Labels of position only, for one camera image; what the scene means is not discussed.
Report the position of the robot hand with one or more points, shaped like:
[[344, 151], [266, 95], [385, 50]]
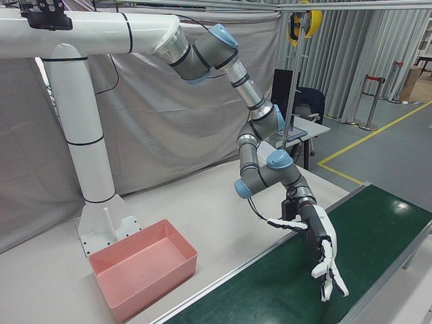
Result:
[[324, 226]]

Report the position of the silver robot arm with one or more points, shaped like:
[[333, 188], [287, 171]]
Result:
[[251, 89]]

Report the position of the pink plastic basket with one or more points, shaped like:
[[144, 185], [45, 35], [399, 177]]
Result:
[[145, 266]]

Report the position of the green belt conveyor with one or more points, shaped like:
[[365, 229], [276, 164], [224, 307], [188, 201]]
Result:
[[287, 297]]

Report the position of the grey laptop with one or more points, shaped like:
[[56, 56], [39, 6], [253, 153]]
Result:
[[290, 135]]

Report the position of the white office desk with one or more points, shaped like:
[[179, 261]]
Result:
[[317, 128]]

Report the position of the black office chair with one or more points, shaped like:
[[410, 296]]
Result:
[[312, 101]]

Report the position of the black upright panel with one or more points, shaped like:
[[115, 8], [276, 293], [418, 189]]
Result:
[[281, 87]]

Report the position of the brown cardboard box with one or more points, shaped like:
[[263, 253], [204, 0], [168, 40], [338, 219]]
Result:
[[410, 82]]

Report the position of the pleated light grey curtain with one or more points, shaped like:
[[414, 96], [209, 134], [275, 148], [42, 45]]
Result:
[[354, 50]]

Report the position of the grey fabric curtain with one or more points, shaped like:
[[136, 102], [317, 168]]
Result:
[[162, 111]]

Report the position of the white robot torso column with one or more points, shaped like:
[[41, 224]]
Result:
[[81, 135]]

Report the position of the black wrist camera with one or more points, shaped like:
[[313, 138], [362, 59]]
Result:
[[288, 209]]

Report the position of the silver stanchion post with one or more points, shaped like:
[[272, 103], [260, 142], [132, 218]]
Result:
[[371, 108], [397, 81]]

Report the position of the black torso-mounted camera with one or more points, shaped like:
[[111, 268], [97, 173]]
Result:
[[47, 17]]

